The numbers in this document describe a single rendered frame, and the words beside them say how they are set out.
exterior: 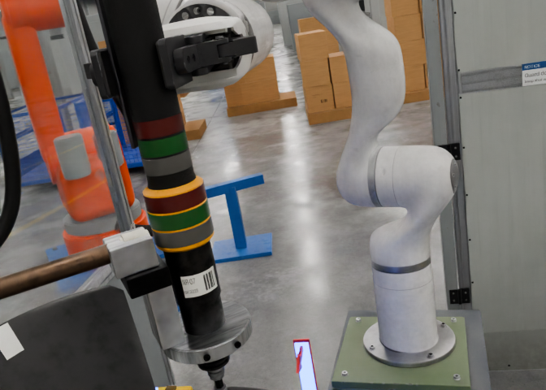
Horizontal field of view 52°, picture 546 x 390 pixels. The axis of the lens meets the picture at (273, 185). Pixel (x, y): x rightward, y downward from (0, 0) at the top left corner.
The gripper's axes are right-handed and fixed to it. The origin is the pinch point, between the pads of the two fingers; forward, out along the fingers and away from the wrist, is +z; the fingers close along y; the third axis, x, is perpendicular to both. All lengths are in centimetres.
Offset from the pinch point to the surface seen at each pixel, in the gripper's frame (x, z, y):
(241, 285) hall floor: -163, -278, 82
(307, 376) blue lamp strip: -51, -34, 0
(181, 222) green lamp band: -10.5, 2.2, -1.1
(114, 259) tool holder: -11.8, 4.5, 3.3
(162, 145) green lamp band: -5.1, 1.8, -0.8
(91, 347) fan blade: -24.6, -5.0, 13.2
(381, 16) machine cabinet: -52, -1214, -47
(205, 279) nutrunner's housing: -15.4, 1.4, -1.5
